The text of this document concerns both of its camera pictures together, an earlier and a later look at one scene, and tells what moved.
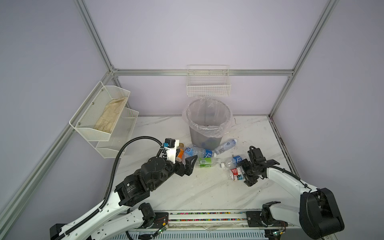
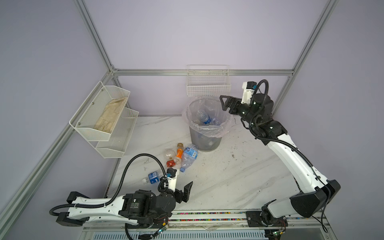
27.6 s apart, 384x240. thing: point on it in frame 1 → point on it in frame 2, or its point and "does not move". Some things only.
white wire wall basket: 208,80 does not move
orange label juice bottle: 181,152 does not move
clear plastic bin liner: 208,117 does not move
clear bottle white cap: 226,146 → 215,121
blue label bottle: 232,162 → 205,118
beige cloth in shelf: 108,119 does not move
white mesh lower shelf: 120,137 does not move
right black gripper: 249,179 → 232,102
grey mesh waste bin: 207,119 does not move
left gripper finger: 189,164 → 186,191
